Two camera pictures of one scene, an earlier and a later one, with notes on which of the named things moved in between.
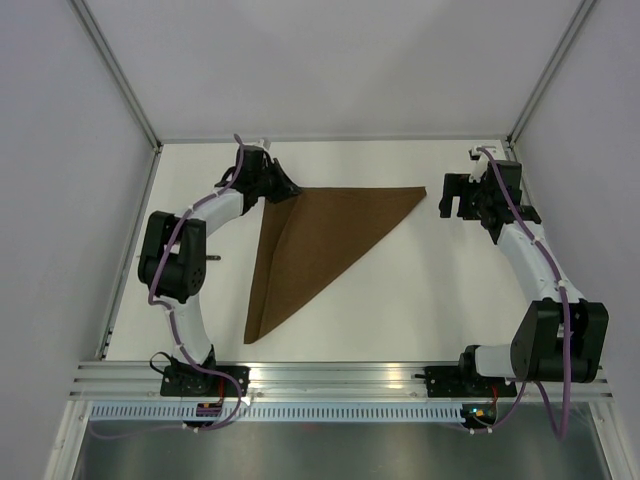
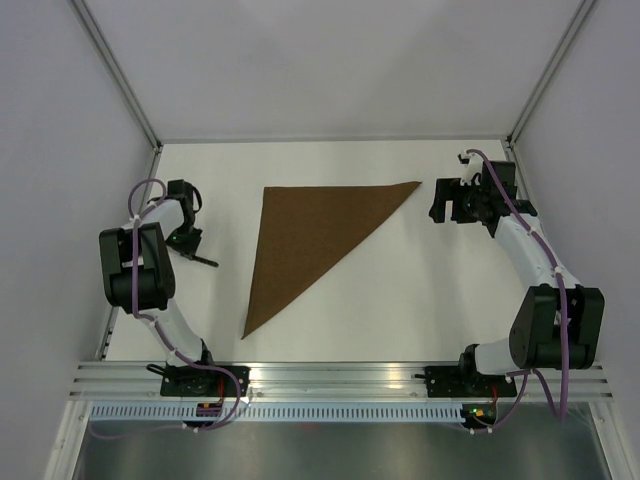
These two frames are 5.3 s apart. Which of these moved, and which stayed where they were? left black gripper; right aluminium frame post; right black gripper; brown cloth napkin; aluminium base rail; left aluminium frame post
Moved: left black gripper; brown cloth napkin
Stayed: right black gripper; left aluminium frame post; right aluminium frame post; aluminium base rail
